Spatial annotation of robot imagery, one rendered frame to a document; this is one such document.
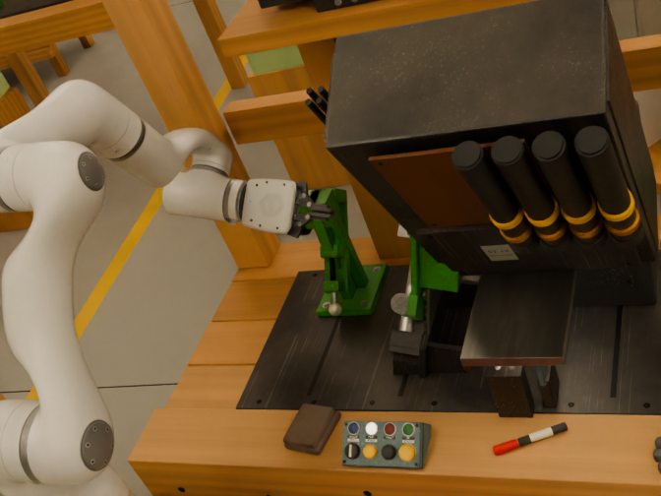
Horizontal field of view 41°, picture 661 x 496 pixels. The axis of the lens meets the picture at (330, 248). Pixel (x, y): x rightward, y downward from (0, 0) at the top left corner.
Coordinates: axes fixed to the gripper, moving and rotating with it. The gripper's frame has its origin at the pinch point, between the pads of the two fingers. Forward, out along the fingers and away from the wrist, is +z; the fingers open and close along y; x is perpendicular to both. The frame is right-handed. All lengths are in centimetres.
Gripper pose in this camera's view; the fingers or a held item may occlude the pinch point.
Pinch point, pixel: (323, 213)
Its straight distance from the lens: 166.2
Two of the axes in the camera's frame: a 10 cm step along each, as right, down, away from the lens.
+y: 1.5, -9.9, 0.3
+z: 9.6, 1.4, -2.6
